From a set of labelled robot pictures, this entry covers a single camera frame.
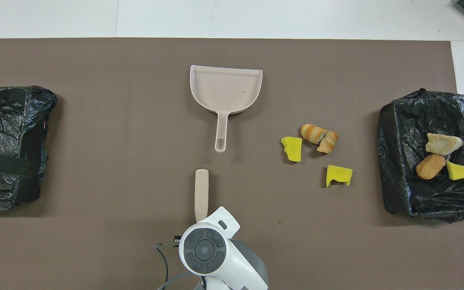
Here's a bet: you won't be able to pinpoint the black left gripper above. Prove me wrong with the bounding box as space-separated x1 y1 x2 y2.
0 153 29 176

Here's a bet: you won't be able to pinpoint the beige hand brush black bristles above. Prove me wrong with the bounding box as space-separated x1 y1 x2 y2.
195 168 209 223

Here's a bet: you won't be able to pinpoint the beige plastic dustpan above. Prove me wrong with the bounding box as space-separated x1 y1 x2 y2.
190 64 263 153

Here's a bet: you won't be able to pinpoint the brown oval bread roll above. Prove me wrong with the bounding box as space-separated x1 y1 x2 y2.
416 153 446 180

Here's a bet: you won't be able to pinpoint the pale dumpling pastry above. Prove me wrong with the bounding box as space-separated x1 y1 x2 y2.
425 133 463 156

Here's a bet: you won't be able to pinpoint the bin lined with black bag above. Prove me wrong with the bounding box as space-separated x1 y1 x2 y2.
0 85 58 211
377 89 464 224

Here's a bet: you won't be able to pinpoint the brown table mat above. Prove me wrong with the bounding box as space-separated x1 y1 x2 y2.
0 38 464 290

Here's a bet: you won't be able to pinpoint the yellow cheese wedge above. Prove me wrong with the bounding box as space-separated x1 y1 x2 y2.
280 137 303 163

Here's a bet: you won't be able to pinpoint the golden striped croissant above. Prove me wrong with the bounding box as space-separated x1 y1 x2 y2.
300 124 339 154

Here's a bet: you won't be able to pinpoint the yellow notched cheese piece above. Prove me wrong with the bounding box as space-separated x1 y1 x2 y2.
325 165 353 189

